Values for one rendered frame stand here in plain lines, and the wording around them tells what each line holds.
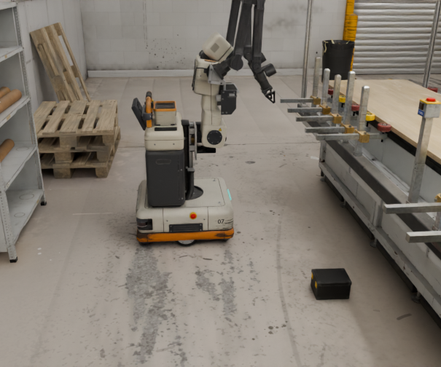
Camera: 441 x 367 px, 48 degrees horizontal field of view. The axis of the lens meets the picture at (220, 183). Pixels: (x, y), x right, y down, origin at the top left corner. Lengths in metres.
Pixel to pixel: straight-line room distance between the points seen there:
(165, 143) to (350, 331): 1.56
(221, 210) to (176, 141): 0.57
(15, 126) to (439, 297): 3.12
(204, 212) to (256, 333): 0.99
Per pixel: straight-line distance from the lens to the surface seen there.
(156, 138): 3.14
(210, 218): 3.32
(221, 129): 3.30
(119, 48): 9.34
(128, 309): 2.88
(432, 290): 2.95
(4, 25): 3.93
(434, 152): 2.75
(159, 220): 3.31
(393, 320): 2.94
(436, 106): 2.39
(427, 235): 1.95
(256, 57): 3.09
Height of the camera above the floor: 1.73
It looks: 23 degrees down
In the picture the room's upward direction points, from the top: 1 degrees clockwise
